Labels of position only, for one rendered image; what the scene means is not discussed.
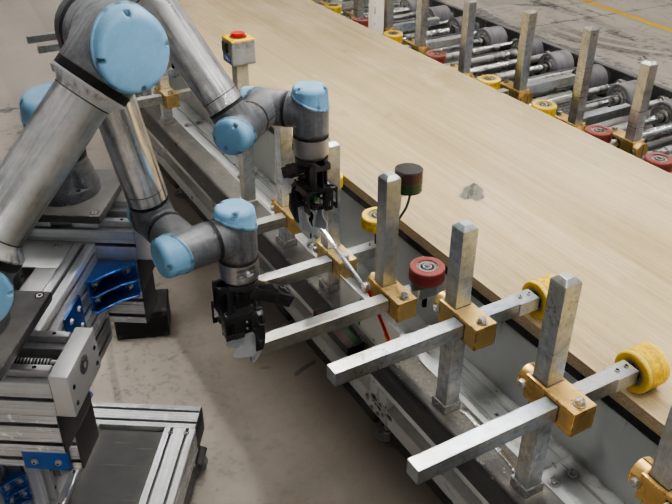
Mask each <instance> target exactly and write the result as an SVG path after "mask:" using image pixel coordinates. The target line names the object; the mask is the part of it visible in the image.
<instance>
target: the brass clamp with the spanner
mask: <svg viewBox="0 0 672 504"><path fill-rule="evenodd" d="M366 281H368V282H369V283H370V285H371V293H372V296H376V295H379V294H383V295H384V296H385V297H386V298H387V299H388V300H389V310H388V312H386V313H387V314H388V315H389V316H391V317H392V318H393V319H394V320H395V321H396V322H397V323H399V322H401V321H404V320H407V319H410V318H412V317H415V316H416V306H417V298H416V297H415V296H414V295H413V294H412V293H411V292H409V291H408V290H407V289H406V288H405V287H404V286H403V285H402V284H400V283H399V282H398V281H397V280H396V283H393V284H390V285H387V286H384V287H382V286H381V285H380V284H379V283H378V282H377V281H376V280H375V272H373V273H371V274H370V275H369V276H368V277H367V279H366ZM404 291H405V292H407V293H408V296H409V299H408V300H406V301H402V300H400V299H399V296H400V294H401V292H404Z"/></svg>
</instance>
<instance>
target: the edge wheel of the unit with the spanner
mask: <svg viewBox="0 0 672 504"><path fill-rule="evenodd" d="M444 278H445V265H444V263H443V262H442V261H440V260H439V259H436V258H433V257H418V258H416V259H414V260H412V261H411V262H410V265H409V280H410V281H411V282H412V283H413V284H414V285H416V286H418V287H422V288H434V287H437V286H440V285H441V284H442V283H443V282H444ZM422 307H427V298H426V299H423V300H422Z"/></svg>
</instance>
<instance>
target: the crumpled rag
mask: <svg viewBox="0 0 672 504"><path fill-rule="evenodd" d="M482 192H483V189H482V188H481V187H479V185H477V184H476V183H475V182H473V183H472V184H471V185H469V186H465V187H464V188H463V192H462V193H459V194H458V195H457V196H458V197H461V198H462V199H464V200H468V199H474V201H480V200H482V199H484V198H485V195H484V194H483V193H482Z"/></svg>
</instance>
